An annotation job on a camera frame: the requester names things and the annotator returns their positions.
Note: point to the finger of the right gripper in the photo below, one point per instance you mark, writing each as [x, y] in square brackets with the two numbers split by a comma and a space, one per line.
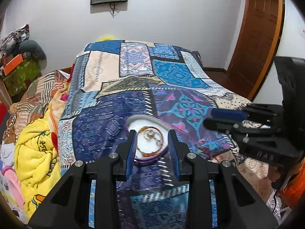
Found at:
[228, 115]
[224, 125]

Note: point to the green patterned box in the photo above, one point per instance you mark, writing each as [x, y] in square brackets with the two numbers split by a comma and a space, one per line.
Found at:
[21, 77]

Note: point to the striped beige quilt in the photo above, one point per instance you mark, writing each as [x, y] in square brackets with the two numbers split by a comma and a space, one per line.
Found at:
[33, 104]

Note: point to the brown wooden door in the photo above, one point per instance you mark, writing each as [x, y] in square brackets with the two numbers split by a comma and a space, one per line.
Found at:
[256, 45]

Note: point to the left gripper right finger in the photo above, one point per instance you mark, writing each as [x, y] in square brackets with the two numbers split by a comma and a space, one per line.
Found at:
[220, 187]

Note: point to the yellow pillow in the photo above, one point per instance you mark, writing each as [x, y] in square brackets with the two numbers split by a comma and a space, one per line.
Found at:
[105, 38]

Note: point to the pile of clothes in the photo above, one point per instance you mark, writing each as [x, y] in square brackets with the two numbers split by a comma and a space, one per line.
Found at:
[19, 42]

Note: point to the purple heart jewelry box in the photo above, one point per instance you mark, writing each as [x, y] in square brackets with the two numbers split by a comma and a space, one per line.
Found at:
[152, 138]

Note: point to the blue patchwork bedspread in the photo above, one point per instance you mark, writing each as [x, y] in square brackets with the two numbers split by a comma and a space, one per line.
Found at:
[115, 79]

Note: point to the white sliding wardrobe door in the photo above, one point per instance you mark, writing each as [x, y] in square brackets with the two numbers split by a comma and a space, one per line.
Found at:
[291, 45]

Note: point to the yellow cartoon blanket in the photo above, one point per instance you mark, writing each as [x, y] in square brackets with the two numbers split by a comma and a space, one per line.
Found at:
[36, 163]

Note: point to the person's right hand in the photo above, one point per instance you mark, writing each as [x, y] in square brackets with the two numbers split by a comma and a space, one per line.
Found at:
[278, 177]

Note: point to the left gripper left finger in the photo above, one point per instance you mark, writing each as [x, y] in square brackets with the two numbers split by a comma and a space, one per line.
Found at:
[67, 204]

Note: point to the orange shoe box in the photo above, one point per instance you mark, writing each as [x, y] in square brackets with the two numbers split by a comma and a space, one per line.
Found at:
[10, 66]

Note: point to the dark grey bag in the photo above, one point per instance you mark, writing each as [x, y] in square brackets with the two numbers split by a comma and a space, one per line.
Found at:
[197, 56]

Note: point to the pink plush slipper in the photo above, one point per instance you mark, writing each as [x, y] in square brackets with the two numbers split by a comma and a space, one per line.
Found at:
[14, 185]

